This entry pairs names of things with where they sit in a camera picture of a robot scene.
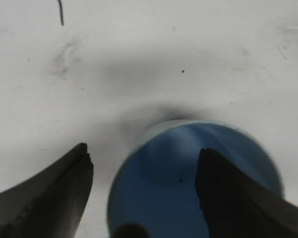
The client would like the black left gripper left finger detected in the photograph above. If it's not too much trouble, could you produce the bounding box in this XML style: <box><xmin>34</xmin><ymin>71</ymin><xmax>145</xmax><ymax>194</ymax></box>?
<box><xmin>0</xmin><ymin>143</ymin><xmax>93</xmax><ymax>238</ymax></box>

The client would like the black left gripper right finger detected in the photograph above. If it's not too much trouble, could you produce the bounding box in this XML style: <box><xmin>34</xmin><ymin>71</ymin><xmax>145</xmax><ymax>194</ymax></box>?
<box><xmin>195</xmin><ymin>149</ymin><xmax>298</xmax><ymax>238</ymax></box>

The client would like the light blue plastic cup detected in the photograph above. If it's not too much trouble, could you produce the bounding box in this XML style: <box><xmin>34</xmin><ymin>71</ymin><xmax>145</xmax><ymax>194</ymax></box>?
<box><xmin>107</xmin><ymin>120</ymin><xmax>284</xmax><ymax>238</ymax></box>

